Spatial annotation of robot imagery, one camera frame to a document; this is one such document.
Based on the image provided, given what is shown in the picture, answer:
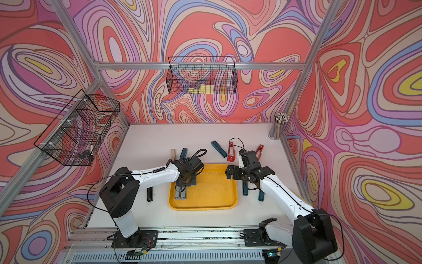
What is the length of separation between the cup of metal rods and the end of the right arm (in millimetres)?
391

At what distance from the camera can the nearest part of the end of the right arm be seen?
23.5 inches

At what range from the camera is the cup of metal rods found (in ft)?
3.29
